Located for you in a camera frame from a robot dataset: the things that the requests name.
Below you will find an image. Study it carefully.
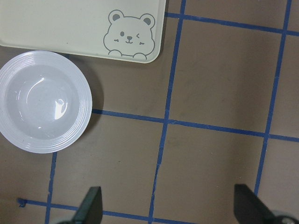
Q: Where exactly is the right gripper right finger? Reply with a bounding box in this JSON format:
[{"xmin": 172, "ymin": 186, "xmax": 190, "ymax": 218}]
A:
[{"xmin": 234, "ymin": 184, "xmax": 280, "ymax": 224}]

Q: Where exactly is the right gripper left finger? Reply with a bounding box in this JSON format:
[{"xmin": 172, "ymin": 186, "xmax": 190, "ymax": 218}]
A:
[{"xmin": 71, "ymin": 187, "xmax": 103, "ymax": 224}]

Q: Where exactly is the white round plate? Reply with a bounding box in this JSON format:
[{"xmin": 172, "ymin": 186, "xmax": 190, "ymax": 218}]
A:
[{"xmin": 0, "ymin": 50, "xmax": 93, "ymax": 154}]

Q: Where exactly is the cream bear tray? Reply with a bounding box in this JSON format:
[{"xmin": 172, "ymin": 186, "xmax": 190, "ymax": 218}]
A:
[{"xmin": 0, "ymin": 0, "xmax": 166, "ymax": 63}]

